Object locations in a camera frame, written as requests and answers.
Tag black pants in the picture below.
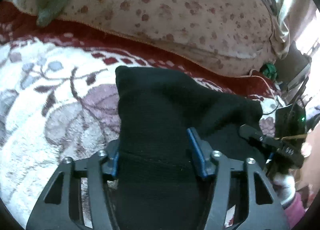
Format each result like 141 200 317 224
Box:
113 66 266 229

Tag right hand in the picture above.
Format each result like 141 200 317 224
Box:
272 173 296 208

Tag black device with green light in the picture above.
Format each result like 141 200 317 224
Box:
274 104 306 139

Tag green object beside bed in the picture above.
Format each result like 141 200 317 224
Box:
259 62 278 81

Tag floral white red bedspread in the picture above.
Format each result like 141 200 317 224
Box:
1 1 281 227

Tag beige spotted quilt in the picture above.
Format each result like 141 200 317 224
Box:
7 0 277 76

